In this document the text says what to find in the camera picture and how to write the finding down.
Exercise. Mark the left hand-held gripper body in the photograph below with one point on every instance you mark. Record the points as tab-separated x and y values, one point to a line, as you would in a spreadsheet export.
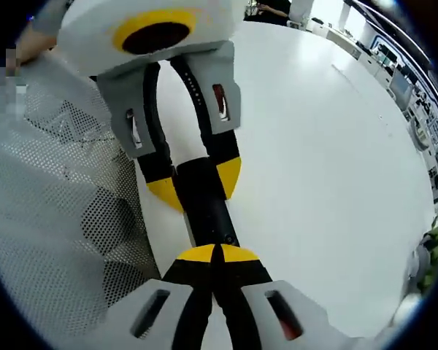
95	36

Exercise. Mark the white office desk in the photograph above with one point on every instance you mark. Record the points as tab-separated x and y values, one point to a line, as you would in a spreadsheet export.
357	54

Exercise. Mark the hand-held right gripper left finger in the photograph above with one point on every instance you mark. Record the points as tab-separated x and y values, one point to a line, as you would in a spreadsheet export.
190	277

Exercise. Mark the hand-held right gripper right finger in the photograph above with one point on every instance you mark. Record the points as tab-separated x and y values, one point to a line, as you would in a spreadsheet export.
248	284

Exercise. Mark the white mesh chair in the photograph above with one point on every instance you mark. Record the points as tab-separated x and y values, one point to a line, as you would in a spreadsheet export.
40	200

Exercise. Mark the black remote control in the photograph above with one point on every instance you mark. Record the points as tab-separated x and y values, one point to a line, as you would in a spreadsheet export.
204	204

